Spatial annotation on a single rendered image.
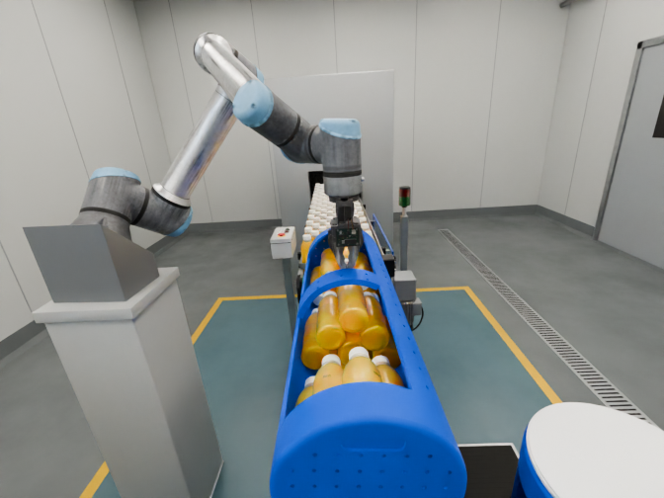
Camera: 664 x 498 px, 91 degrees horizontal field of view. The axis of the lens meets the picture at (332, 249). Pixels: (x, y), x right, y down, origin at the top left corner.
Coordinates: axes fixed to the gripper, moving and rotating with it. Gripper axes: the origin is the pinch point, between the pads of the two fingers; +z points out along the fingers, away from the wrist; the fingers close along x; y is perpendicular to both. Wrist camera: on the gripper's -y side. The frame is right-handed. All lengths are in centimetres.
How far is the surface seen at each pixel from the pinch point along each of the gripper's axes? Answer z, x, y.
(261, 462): 123, -47, -38
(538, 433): 19, 32, 36
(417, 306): 55, 37, -67
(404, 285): 40, 30, -64
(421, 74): -99, 138, -459
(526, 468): 22, 28, 40
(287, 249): 19, -26, -67
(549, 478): 19, 29, 44
